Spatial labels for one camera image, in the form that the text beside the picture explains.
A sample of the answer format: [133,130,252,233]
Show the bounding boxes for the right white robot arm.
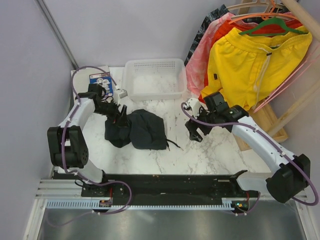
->
[181,92,314,203]

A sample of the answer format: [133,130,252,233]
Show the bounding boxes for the green plastic hanger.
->
[239,17,307,37]

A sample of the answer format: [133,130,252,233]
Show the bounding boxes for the beige wooden hanger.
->
[227,0,283,15]

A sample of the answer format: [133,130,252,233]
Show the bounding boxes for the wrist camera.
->
[183,97,203,118]
[113,89,128,105]

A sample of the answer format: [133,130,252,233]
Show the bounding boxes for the white booklet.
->
[71,67,103,100]

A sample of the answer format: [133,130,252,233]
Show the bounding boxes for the pink wire hanger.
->
[253,44,320,113]

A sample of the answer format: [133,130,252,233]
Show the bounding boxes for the white plastic basket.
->
[121,58,187,101]

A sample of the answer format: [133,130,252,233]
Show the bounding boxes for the pink patterned shorts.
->
[185,12,234,95]

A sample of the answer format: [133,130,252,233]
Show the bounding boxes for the blue cover book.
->
[89,72,114,97]

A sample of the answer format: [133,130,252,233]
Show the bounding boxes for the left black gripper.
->
[93,97,130,128]

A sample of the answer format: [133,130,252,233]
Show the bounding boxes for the orange plastic hanger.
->
[229,0,298,24]

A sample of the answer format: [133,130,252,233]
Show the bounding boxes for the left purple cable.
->
[44,65,133,227]

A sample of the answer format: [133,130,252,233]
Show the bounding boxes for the yellow shorts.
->
[201,26,313,111]

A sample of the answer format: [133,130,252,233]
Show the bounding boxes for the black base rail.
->
[81,173,258,207]

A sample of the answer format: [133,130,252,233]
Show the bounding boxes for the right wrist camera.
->
[183,97,203,118]

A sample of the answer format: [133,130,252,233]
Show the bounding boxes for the wooden clothes rack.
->
[233,0,320,152]

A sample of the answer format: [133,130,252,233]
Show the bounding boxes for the dark navy shorts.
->
[104,109,180,150]

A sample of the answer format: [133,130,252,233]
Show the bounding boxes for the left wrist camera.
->
[113,89,128,105]

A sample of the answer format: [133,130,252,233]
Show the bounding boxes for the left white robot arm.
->
[47,83,129,197]

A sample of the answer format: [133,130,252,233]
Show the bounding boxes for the black patterned garment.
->
[184,4,229,66]

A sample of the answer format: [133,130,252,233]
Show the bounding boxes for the red orange shorts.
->
[204,19,303,87]

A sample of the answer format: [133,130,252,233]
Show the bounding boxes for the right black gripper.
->
[185,104,218,143]

